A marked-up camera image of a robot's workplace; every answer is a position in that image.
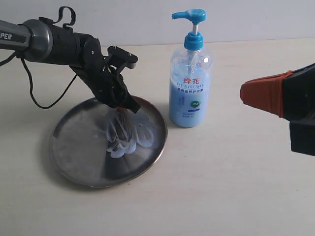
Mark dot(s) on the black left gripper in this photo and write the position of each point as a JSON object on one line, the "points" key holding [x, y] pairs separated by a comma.
{"points": [[110, 89]]}

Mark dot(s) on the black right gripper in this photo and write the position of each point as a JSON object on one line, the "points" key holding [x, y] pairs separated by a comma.
{"points": [[290, 95]]}

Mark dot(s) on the blue lotion pump bottle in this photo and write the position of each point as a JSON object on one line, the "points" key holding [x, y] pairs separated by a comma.
{"points": [[190, 74]]}

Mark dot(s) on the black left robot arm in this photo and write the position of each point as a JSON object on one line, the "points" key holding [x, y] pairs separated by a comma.
{"points": [[43, 42]]}

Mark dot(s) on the pale blue soap gel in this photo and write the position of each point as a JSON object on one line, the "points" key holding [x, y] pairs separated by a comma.
{"points": [[122, 132]]}

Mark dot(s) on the round steel plate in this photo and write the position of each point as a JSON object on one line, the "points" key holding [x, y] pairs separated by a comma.
{"points": [[76, 153]]}

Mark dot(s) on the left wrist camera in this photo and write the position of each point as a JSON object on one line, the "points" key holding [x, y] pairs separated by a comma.
{"points": [[120, 58]]}

